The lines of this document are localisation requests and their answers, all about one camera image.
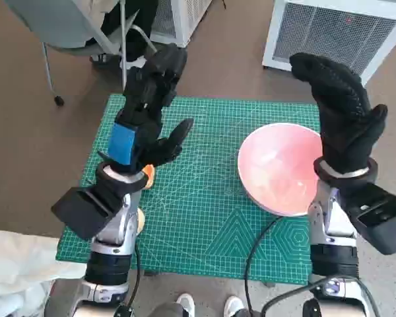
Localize white plastic bag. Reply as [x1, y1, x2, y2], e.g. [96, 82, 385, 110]
[0, 229, 86, 317]

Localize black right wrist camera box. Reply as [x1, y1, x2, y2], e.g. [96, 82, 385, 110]
[341, 183, 396, 255]

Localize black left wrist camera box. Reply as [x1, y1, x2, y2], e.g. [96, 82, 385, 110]
[51, 186, 119, 240]

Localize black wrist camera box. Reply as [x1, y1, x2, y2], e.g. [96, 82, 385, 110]
[51, 186, 119, 240]
[341, 183, 396, 255]

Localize green cutting mat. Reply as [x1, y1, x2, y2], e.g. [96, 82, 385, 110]
[55, 94, 321, 287]

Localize short black robot cable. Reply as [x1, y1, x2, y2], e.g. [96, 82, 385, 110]
[260, 277, 331, 317]

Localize small white grilled appliance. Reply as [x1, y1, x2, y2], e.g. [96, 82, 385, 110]
[150, 0, 215, 47]

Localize large white grilled appliance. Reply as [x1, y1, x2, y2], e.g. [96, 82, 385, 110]
[262, 0, 396, 85]

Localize person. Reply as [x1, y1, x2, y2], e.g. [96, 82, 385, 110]
[150, 292, 251, 317]
[84, 0, 159, 69]

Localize pink bowl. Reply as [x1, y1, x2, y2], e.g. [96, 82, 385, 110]
[236, 122, 323, 217]

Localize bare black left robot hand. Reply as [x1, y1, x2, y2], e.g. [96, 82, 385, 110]
[97, 42, 195, 174]

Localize round toy bread bun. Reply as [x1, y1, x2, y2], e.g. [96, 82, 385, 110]
[135, 208, 147, 234]

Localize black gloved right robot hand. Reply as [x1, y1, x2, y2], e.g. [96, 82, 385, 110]
[288, 52, 389, 173]

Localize long toy bread loaf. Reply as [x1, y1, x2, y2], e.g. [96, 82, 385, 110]
[141, 164, 158, 190]

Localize long black robot cable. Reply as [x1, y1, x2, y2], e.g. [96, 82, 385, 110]
[244, 214, 286, 317]

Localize grey chair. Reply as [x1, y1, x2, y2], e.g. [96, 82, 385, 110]
[3, 0, 159, 106]

